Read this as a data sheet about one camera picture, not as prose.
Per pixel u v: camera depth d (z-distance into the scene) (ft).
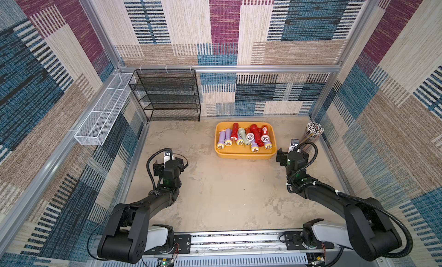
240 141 3.42
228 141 3.43
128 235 1.36
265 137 3.34
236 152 3.35
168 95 3.63
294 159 2.21
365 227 1.38
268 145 3.35
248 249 2.39
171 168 2.19
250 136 3.35
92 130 3.00
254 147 3.32
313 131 2.93
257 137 3.34
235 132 3.43
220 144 3.35
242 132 3.54
